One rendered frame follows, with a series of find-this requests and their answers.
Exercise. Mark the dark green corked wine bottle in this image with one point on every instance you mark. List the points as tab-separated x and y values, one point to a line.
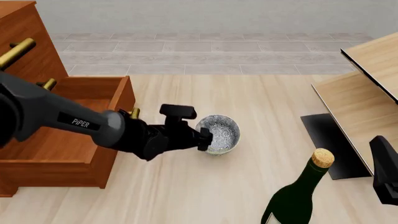
295	186

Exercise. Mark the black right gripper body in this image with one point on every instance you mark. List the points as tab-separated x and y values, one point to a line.
388	193

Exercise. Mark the closed wooden cabinet drawer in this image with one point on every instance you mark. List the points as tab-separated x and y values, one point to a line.
40	56

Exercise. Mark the grey and black left robot arm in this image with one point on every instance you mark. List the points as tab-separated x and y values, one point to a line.
77	121

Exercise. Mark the open wooden cabinet drawer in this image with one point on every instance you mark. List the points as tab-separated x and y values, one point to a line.
77	93

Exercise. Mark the pale wooden rack, black base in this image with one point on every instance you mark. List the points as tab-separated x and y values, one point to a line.
357	102

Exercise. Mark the black white patterned bowl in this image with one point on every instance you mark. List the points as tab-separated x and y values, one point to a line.
225	133

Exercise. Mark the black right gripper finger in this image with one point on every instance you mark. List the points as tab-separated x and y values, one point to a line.
384	158

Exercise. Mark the red-brown wooden cabinet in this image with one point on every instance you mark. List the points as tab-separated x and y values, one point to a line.
28	25

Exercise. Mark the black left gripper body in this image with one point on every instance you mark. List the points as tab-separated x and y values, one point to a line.
205	137

